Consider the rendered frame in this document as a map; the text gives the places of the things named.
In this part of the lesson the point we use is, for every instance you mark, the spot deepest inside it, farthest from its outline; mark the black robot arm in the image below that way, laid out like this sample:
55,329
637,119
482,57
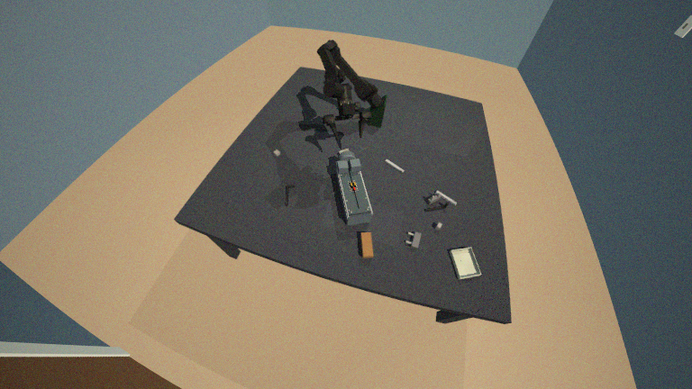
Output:
330,56

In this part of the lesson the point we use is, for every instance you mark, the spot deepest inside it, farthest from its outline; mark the cream open tray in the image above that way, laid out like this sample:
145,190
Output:
466,265

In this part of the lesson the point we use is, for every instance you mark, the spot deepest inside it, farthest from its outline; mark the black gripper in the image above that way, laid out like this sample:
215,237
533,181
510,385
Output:
329,120

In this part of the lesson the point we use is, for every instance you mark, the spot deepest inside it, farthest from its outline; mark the tan rectangular block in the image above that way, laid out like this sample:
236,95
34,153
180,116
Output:
366,245

